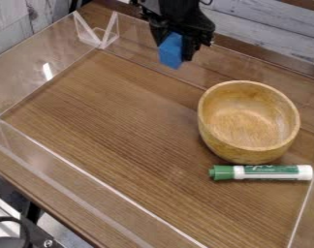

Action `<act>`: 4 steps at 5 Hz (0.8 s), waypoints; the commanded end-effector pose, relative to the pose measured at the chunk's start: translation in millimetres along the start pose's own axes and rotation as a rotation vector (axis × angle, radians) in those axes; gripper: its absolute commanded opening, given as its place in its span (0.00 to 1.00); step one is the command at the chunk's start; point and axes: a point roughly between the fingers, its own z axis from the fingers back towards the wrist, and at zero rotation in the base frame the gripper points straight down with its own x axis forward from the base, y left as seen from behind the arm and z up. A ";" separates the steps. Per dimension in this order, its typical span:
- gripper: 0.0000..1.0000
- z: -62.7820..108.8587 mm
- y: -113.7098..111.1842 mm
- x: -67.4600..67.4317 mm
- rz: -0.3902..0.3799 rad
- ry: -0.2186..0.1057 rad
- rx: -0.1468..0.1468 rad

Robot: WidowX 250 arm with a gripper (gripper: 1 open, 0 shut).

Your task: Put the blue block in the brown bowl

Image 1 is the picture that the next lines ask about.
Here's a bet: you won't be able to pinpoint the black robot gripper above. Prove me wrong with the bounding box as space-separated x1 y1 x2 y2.
139 0 216 61

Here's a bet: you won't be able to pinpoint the blue rectangular block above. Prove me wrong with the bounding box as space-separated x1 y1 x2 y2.
159 32 181 69

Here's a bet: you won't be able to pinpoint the light wooden bowl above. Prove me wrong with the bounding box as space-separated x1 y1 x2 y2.
197 80 301 165

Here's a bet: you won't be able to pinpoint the green and white marker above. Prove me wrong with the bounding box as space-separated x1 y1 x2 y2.
210 165 314 181

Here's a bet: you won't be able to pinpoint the black metal stand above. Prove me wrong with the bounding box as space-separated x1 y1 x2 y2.
21 201 58 248

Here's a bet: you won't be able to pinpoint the black cable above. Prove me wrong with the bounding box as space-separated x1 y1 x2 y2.
0 215 31 248

